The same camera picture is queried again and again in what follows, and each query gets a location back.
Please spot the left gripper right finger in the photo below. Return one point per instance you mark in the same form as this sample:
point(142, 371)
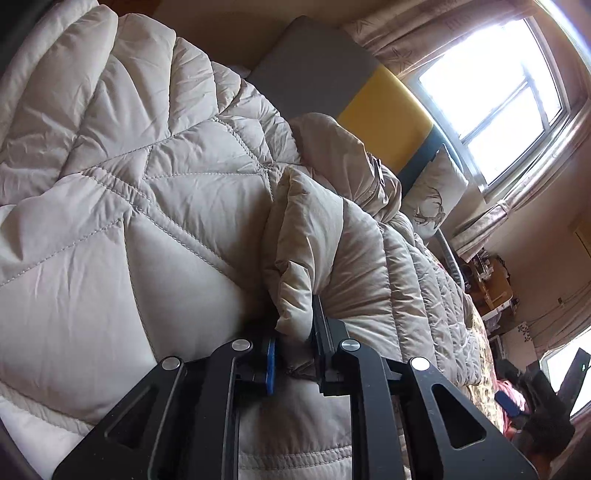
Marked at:
point(408, 420)

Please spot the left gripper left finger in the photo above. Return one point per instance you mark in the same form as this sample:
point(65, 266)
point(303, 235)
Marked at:
point(181, 421)

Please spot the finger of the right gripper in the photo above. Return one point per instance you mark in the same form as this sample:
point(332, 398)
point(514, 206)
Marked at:
point(510, 408)

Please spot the beige quilted down jacket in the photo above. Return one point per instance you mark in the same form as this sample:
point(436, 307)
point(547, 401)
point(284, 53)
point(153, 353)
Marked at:
point(154, 203)

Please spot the floral bed quilt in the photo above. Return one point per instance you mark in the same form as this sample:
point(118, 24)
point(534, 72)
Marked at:
point(482, 394)

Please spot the wooden bedside shelf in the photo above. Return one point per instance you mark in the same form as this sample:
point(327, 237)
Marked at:
point(488, 283)

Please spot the right patterned curtain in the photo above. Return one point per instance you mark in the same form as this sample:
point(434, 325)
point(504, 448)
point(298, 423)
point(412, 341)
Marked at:
point(473, 235)

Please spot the patterned curtain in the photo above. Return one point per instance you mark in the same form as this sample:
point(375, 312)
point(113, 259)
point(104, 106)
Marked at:
point(473, 235)
point(406, 35)

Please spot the deer print pillow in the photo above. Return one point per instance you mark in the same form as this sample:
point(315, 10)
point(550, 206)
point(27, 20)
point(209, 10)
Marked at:
point(435, 193)

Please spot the grey yellow blue headboard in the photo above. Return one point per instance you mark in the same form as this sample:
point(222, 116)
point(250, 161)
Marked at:
point(313, 67)

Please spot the left patterned curtain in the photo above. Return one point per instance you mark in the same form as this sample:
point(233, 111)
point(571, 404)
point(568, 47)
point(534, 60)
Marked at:
point(406, 35)

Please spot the grey bed side rail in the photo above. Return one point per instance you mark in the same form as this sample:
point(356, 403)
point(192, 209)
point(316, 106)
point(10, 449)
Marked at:
point(450, 260)

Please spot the window with white frame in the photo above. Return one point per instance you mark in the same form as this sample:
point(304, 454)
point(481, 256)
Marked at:
point(498, 97)

